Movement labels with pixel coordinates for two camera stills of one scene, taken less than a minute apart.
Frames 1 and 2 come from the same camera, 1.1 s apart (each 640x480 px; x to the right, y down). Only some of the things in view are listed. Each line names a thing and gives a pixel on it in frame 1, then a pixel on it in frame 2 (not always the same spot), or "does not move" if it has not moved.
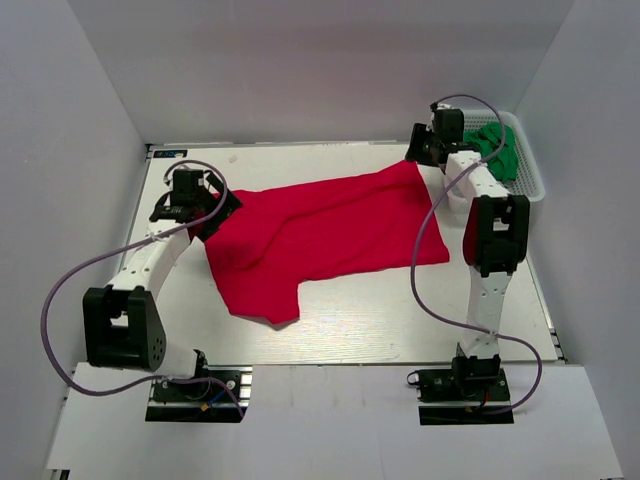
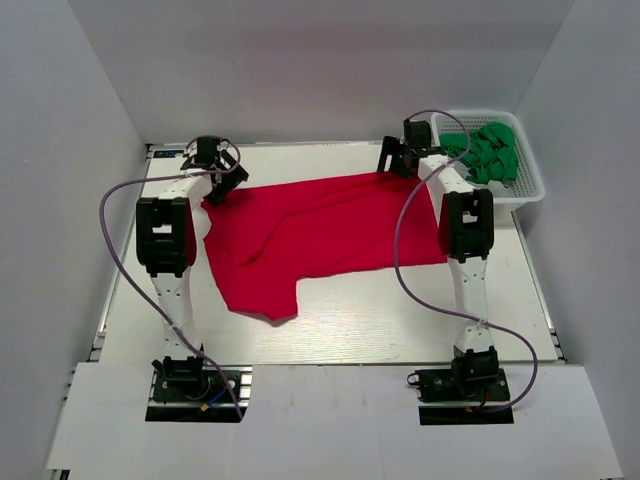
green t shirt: x=504 y=164 does not move
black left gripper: x=210 y=228 -> x=232 y=180
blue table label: x=169 y=153 does not move
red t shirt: x=280 y=240 does not move
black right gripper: x=420 y=133 -> x=392 y=146
